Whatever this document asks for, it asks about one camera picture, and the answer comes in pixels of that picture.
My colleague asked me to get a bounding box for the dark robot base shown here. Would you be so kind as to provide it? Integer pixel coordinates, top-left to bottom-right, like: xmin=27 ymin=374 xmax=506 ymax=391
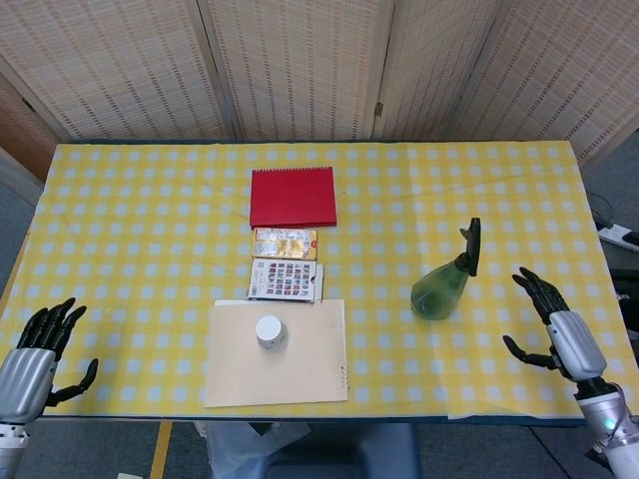
xmin=204 ymin=421 xmax=420 ymax=479

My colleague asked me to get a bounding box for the beige ring binder notebook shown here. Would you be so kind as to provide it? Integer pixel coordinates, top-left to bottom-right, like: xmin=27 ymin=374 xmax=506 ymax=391
xmin=204 ymin=297 xmax=349 ymax=409

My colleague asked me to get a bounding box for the white box with picture grid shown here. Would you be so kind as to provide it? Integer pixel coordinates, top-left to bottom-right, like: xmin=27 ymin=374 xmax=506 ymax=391
xmin=247 ymin=257 xmax=324 ymax=303

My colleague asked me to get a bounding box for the woven folding screen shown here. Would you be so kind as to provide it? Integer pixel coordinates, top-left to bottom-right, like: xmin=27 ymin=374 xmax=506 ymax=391
xmin=0 ymin=0 xmax=639 ymax=182

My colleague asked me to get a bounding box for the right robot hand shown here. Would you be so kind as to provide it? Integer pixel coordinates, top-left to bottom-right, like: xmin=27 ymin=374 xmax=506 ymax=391
xmin=501 ymin=266 xmax=609 ymax=385

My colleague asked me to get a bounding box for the red spiral notebook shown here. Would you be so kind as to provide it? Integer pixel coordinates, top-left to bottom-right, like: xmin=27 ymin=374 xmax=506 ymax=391
xmin=249 ymin=166 xmax=338 ymax=231

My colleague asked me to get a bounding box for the green spray bottle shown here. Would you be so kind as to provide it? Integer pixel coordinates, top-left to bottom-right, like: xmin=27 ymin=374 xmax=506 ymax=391
xmin=409 ymin=217 xmax=483 ymax=322

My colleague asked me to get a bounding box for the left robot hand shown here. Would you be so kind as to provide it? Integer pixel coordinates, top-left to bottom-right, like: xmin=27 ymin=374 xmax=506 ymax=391
xmin=0 ymin=297 xmax=100 ymax=425

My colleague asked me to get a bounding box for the white floral paper cup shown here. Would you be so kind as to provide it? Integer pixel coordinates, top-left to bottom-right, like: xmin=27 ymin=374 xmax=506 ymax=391
xmin=255 ymin=314 xmax=291 ymax=351

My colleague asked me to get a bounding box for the white power strip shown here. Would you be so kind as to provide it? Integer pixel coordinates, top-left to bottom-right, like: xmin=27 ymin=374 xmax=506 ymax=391
xmin=597 ymin=224 xmax=639 ymax=246

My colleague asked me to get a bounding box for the yellow checkered tablecloth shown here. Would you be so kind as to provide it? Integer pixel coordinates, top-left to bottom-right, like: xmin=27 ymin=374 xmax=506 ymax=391
xmin=0 ymin=142 xmax=639 ymax=420

